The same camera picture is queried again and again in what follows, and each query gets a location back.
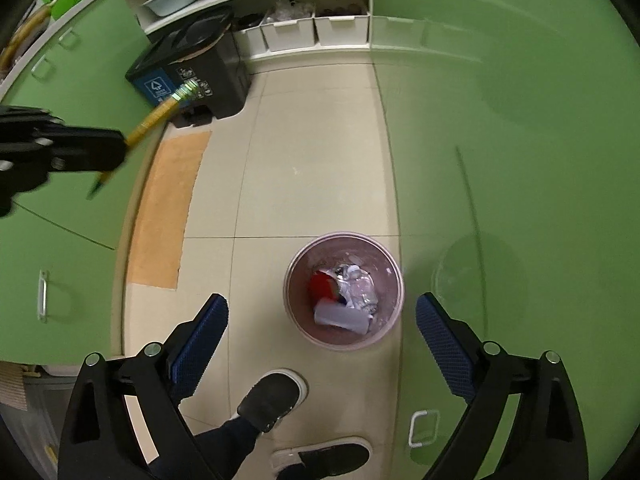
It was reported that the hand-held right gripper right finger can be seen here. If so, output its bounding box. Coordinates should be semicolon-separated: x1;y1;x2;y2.
416;292;589;480

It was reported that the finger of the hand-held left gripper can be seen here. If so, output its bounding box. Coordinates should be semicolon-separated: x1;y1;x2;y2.
31;126;127;174
0;105;67;131

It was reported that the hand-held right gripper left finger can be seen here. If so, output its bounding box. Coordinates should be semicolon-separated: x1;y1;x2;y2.
57;294;230;480

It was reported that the yellow pencil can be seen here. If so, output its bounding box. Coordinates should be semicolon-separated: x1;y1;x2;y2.
86;80;201;201

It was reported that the aluminium foil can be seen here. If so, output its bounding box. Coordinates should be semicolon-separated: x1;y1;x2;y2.
332;262;379;319

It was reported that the pink trash bin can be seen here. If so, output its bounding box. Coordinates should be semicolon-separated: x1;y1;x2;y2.
283;231;404;352

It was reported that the black and white shoe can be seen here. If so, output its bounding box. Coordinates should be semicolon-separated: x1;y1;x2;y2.
271;437;371;480
235;369;309;434

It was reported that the green tall cabinet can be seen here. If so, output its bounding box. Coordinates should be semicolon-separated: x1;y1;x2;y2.
0;0;153;363

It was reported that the yellow pole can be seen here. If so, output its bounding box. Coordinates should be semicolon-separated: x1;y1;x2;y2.
1;0;87;70

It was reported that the person's left leg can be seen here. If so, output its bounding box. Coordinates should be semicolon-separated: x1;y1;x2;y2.
150;416;262;480

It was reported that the orange floor mat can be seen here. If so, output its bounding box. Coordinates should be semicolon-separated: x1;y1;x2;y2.
127;130;214;291

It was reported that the black recycling bin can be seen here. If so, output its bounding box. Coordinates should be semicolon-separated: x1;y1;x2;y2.
125;6;251;129

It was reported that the white storage bin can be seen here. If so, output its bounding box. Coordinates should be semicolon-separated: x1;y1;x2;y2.
261;15;317;52
232;22;271;59
314;12;371;47

